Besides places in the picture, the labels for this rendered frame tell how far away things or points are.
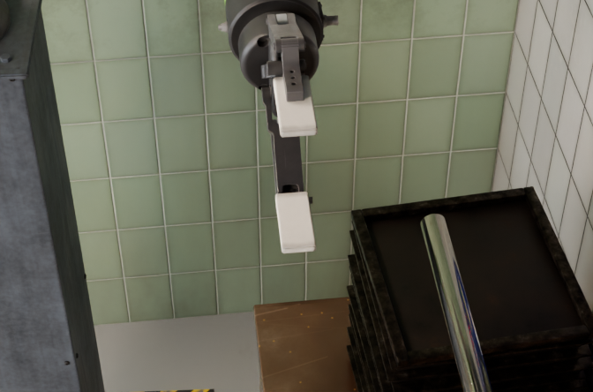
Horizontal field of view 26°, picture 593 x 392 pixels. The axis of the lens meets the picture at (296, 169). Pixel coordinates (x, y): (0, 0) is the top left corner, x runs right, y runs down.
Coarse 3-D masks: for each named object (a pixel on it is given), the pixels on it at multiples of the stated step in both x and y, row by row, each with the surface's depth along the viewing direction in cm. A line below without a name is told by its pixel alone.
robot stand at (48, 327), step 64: (0, 64) 166; (0, 128) 172; (0, 192) 180; (64, 192) 200; (0, 256) 189; (64, 256) 198; (0, 320) 199; (64, 320) 199; (0, 384) 209; (64, 384) 210
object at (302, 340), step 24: (264, 312) 217; (288, 312) 217; (312, 312) 217; (336, 312) 217; (264, 336) 213; (288, 336) 213; (312, 336) 213; (336, 336) 213; (264, 360) 209; (288, 360) 209; (312, 360) 209; (336, 360) 209; (264, 384) 206; (288, 384) 206; (312, 384) 206; (336, 384) 206
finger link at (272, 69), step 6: (300, 60) 108; (264, 66) 117; (270, 66) 107; (276, 66) 107; (300, 66) 107; (264, 72) 117; (270, 72) 107; (276, 72) 107; (282, 72) 108; (264, 78) 117
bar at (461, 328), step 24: (432, 216) 150; (432, 240) 147; (432, 264) 145; (456, 264) 145; (456, 288) 141; (456, 312) 139; (456, 336) 137; (456, 360) 136; (480, 360) 134; (480, 384) 132
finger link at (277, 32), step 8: (272, 16) 115; (288, 16) 115; (272, 24) 114; (288, 24) 113; (272, 32) 110; (280, 32) 110; (288, 32) 110; (296, 32) 110; (272, 40) 111; (280, 40) 107; (280, 48) 107; (304, 48) 107
